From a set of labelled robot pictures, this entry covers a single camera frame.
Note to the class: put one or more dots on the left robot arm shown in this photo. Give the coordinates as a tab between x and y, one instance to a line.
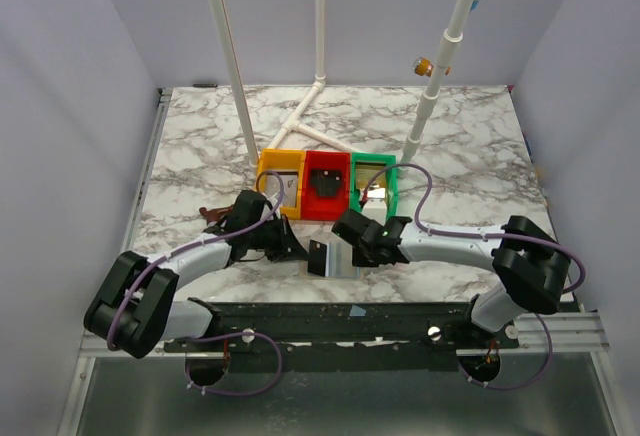
134	309

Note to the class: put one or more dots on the black VIP card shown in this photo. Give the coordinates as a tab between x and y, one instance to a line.
326	183

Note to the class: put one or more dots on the white left PVC pole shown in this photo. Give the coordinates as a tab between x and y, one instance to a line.
220	17

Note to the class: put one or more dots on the black mounting rail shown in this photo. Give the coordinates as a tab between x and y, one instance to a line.
338	337

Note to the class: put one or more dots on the green plastic bin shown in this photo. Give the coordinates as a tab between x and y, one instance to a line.
391	177

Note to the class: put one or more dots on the brown small tool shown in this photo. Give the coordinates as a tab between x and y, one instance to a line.
213	215

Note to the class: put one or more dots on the white striped card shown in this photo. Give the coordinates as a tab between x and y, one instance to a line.
290	184

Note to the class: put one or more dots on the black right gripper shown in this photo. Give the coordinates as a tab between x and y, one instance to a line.
364	252

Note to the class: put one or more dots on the beige card holder wallet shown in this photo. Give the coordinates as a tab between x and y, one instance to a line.
340	262

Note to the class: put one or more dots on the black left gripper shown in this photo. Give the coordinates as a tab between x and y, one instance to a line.
285	242

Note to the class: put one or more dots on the yellow plastic bin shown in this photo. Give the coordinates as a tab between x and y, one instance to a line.
274	160

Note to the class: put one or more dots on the orange knob on pole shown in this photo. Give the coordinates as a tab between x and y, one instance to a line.
424	67

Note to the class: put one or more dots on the dark card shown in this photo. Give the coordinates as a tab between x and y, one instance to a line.
318	257

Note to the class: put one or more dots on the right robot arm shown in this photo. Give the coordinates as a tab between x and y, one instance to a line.
531	267

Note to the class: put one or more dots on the gold cards stack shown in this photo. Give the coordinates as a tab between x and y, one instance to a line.
364	172

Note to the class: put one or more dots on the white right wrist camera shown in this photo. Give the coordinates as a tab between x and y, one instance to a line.
376	210

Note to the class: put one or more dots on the red plastic bin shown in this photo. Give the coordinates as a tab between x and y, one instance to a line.
319	209

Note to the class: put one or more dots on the white PVC jointed pole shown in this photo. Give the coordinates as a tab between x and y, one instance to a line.
451	38

